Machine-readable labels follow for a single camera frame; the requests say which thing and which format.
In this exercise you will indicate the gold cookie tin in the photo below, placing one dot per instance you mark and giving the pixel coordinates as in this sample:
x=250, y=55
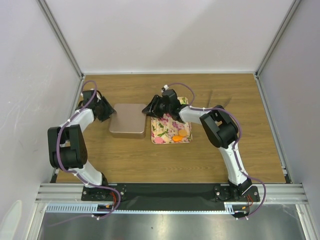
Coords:
x=128, y=134

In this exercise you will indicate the metal tongs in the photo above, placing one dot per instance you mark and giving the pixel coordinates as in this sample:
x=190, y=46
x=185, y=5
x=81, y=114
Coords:
x=215, y=100

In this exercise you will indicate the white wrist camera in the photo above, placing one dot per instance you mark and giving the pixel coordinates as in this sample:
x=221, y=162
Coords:
x=164, y=88

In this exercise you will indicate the pink round cookie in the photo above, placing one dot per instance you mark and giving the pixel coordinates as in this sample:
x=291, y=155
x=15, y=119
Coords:
x=158, y=140

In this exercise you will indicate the floral serving tray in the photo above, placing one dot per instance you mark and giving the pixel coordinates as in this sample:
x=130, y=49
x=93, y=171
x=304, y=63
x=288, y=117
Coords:
x=166, y=128

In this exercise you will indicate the grey slotted cable duct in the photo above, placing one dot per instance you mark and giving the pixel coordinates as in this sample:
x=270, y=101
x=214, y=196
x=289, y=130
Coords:
x=104, y=209

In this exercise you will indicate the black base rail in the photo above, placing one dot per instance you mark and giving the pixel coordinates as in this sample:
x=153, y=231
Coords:
x=186, y=195

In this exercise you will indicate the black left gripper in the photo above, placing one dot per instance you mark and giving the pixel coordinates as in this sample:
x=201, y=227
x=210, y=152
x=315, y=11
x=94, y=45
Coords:
x=109, y=110

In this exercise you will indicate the tan round sandwich cookie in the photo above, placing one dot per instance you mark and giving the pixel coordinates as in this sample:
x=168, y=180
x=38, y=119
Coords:
x=182, y=133

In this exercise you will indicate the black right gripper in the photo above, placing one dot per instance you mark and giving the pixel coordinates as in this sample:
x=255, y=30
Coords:
x=155, y=102

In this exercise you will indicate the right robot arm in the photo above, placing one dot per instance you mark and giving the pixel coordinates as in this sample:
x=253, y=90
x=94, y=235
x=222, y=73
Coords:
x=221, y=130

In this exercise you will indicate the pink tin lid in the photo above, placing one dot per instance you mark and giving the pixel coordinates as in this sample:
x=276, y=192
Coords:
x=128, y=117

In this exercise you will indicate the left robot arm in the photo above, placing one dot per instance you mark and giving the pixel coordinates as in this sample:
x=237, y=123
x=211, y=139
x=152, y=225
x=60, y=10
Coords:
x=68, y=152

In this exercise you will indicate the orange leaf cookie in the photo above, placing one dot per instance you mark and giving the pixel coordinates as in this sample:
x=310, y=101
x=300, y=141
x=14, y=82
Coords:
x=177, y=138

